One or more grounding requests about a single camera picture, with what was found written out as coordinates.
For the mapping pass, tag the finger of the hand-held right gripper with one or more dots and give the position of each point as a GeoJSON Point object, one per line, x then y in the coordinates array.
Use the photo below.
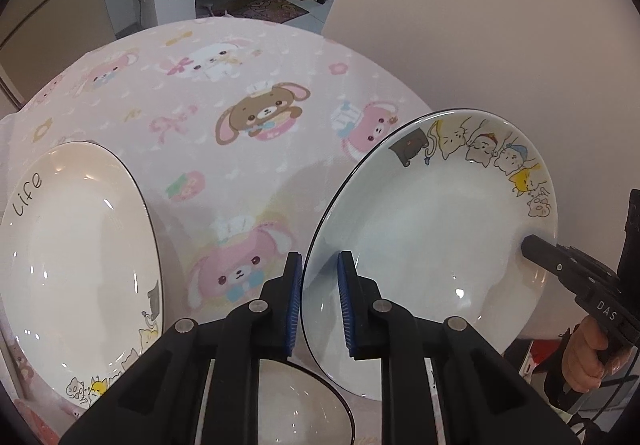
{"type": "Point", "coordinates": [540, 252]}

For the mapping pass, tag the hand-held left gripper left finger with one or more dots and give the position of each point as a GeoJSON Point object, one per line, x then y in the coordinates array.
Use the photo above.
{"type": "Point", "coordinates": [294, 305]}

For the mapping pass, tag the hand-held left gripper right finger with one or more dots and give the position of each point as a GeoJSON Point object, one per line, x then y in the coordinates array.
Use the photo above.
{"type": "Point", "coordinates": [346, 305]}

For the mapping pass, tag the white ribbed bowl black rim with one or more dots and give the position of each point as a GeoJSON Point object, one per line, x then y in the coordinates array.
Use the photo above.
{"type": "Point", "coordinates": [300, 405]}

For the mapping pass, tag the white cat print plate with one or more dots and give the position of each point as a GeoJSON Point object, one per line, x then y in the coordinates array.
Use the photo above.
{"type": "Point", "coordinates": [75, 265]}
{"type": "Point", "coordinates": [440, 225]}

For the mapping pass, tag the person's right hand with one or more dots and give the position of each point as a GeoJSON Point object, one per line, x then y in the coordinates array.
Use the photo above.
{"type": "Point", "coordinates": [580, 355]}

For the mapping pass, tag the pink cartoon animal tablecloth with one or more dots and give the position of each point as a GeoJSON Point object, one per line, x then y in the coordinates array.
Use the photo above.
{"type": "Point", "coordinates": [200, 165]}

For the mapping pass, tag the patterned door mat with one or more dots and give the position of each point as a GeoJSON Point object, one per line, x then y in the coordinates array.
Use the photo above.
{"type": "Point", "coordinates": [270, 7]}

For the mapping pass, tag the beige wardrobe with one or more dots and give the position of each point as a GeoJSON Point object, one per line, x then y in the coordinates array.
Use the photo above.
{"type": "Point", "coordinates": [45, 0]}

